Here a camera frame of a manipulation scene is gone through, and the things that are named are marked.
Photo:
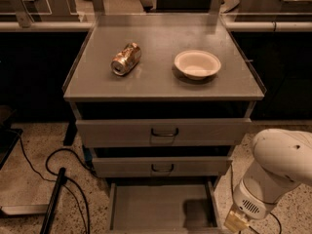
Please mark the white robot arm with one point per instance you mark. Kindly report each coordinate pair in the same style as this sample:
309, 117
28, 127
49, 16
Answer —
282, 160

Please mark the yellow-taped gripper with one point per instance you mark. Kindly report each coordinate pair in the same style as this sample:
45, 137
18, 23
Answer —
250, 201

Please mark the white paper bowl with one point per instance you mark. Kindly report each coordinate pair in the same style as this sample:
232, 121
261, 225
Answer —
197, 65

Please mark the grey bottom drawer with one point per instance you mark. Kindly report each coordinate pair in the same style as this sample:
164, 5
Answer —
171, 208

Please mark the white horizontal rail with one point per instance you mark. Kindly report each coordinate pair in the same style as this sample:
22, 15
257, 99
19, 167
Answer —
231, 26

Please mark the grey top drawer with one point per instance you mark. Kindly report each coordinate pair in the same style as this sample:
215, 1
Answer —
162, 132

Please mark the dark tray left edge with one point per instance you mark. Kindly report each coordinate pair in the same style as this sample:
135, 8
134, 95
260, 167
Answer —
8, 140

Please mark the grey drawer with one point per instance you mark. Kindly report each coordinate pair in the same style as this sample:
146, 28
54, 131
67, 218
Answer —
171, 208
162, 132
161, 166

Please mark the crushed gold soda can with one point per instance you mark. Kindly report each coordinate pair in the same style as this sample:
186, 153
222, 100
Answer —
125, 61

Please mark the grey middle drawer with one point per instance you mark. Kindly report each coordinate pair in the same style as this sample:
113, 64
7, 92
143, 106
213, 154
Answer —
161, 166

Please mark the grey drawer cabinet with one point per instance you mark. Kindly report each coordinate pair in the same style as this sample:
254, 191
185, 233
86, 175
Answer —
155, 88

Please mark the black bar on floor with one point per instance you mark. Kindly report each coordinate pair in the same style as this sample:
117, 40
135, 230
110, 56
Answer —
48, 219

